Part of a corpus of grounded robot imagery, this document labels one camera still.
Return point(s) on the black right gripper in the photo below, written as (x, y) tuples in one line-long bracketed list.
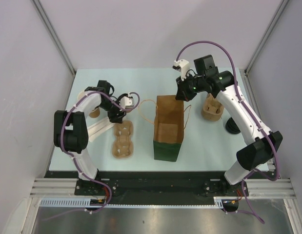
[(183, 93)]

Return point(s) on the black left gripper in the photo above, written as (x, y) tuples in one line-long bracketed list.
[(113, 118)]

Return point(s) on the green paper bag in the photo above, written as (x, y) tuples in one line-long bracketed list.
[(169, 126)]

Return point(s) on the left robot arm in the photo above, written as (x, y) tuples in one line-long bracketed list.
[(70, 128)]

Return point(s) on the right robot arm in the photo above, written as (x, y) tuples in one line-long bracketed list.
[(261, 142)]

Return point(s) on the white paper stick packets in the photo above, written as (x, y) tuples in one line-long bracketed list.
[(99, 128)]

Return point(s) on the stack of paper cups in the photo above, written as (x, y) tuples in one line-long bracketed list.
[(95, 112)]

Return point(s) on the brown pulp cup carrier stack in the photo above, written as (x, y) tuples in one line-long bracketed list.
[(212, 109)]

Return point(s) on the black plastic lid stack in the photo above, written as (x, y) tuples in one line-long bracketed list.
[(231, 127)]

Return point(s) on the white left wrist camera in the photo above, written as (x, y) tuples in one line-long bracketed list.
[(127, 102)]

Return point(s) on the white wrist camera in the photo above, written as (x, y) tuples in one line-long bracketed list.
[(183, 66), (127, 102)]

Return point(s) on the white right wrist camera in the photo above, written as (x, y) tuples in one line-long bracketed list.
[(183, 66)]

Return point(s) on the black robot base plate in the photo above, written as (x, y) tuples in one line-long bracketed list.
[(156, 188)]

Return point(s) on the white cable duct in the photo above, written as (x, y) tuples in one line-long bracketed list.
[(72, 202)]

